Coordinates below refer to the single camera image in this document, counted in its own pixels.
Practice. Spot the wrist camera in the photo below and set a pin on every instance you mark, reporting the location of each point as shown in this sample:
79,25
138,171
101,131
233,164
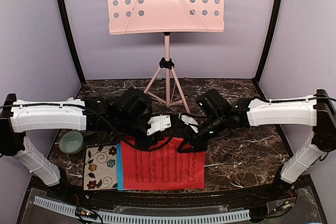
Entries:
161,123
189,121

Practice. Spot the grey slotted cable duct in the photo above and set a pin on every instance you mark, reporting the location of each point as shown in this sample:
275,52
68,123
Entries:
141,215

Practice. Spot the red sheet music paper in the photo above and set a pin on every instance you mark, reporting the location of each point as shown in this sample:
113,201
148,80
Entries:
164,169

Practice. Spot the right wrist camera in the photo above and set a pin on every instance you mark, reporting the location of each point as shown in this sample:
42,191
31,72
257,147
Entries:
189,121

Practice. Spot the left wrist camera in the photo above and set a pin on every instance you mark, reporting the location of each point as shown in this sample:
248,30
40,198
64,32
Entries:
161,123

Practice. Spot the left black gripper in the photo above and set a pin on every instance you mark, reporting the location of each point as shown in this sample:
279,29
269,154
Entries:
151,142

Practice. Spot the pink music stand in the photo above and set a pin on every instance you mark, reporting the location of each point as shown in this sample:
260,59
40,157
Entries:
166,16

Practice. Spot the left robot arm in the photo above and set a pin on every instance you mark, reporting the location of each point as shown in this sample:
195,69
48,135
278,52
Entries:
129,114

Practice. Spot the blue sheet music paper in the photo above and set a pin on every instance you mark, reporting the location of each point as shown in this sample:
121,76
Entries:
119,168

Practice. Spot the black frame post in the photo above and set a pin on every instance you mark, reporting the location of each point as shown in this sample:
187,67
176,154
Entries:
70,41
268,40

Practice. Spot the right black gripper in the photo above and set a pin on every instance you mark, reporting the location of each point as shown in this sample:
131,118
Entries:
199,144

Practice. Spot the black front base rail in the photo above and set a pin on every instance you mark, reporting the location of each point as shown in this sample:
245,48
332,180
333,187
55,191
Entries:
254,197

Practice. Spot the floral square plate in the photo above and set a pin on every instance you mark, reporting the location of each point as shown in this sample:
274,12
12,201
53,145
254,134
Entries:
100,168

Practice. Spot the left black frame post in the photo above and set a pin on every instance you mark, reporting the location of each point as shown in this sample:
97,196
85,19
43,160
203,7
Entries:
70,41

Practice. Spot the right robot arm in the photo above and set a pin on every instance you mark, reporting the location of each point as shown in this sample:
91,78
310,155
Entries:
316,111

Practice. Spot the right black frame post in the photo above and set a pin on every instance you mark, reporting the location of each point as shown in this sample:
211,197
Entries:
268,40

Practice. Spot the pale green bowl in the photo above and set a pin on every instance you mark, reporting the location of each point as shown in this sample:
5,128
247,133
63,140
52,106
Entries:
71,143

